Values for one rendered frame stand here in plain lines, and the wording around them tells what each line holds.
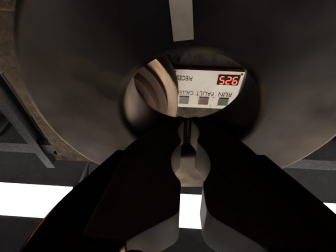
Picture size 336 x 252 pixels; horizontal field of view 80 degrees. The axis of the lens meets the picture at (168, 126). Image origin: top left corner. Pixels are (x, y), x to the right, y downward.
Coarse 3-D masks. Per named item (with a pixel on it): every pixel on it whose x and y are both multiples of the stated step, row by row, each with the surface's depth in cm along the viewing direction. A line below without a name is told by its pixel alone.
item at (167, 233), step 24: (144, 144) 9; (168, 144) 9; (120, 168) 8; (144, 168) 8; (168, 168) 8; (120, 192) 7; (144, 192) 7; (168, 192) 7; (96, 216) 6; (120, 216) 6; (144, 216) 6; (168, 216) 6; (96, 240) 6; (120, 240) 5; (144, 240) 6; (168, 240) 7
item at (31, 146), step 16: (0, 80) 423; (0, 96) 415; (16, 96) 455; (16, 112) 473; (16, 128) 489; (32, 128) 529; (0, 144) 552; (16, 144) 547; (32, 144) 534; (48, 144) 541; (48, 160) 589; (304, 160) 519; (320, 160) 515
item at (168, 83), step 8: (152, 64) 58; (160, 64) 58; (160, 72) 59; (168, 72) 60; (160, 80) 61; (168, 80) 61; (168, 88) 63; (168, 96) 66; (176, 96) 66; (168, 104) 68; (176, 104) 68; (168, 112) 71
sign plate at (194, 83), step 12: (180, 72) 74; (192, 72) 74; (204, 72) 73; (216, 72) 73; (228, 72) 73; (240, 72) 73; (180, 84) 78; (192, 84) 78; (204, 84) 77; (216, 84) 77; (228, 84) 76; (240, 84) 76; (192, 96) 82; (204, 96) 81; (216, 96) 81; (228, 96) 81
